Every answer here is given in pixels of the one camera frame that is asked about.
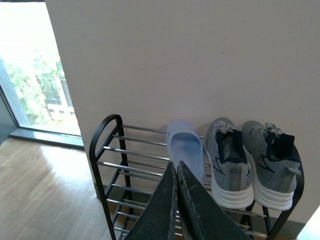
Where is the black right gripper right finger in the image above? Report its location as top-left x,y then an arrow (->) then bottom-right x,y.
177,161 -> 250,240

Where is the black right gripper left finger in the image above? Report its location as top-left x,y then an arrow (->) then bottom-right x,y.
125,161 -> 178,240

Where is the grey knit sneaker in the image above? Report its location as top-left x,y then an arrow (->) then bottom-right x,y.
241,120 -> 301,211
204,117 -> 254,209

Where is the light blue slide sandal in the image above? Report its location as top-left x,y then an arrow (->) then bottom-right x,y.
166,120 -> 206,184

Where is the dark window frame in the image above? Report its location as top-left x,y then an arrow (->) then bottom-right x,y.
0,58 -> 85,150

